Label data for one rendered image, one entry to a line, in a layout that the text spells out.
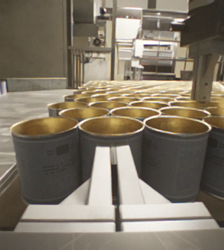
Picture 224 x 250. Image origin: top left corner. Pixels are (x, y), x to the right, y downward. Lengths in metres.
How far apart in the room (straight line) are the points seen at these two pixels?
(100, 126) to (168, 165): 0.09
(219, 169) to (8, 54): 3.11
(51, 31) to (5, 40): 0.70
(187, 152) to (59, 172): 0.12
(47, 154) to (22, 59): 2.94
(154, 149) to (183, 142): 0.03
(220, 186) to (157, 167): 0.07
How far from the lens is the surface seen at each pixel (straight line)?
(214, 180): 0.23
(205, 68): 0.35
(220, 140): 0.21
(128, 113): 0.28
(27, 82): 1.50
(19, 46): 3.12
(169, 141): 0.17
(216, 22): 0.31
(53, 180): 0.19
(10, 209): 0.22
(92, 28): 2.75
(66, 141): 0.18
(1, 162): 0.36
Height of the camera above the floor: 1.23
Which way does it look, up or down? 16 degrees down
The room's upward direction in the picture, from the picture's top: 2 degrees clockwise
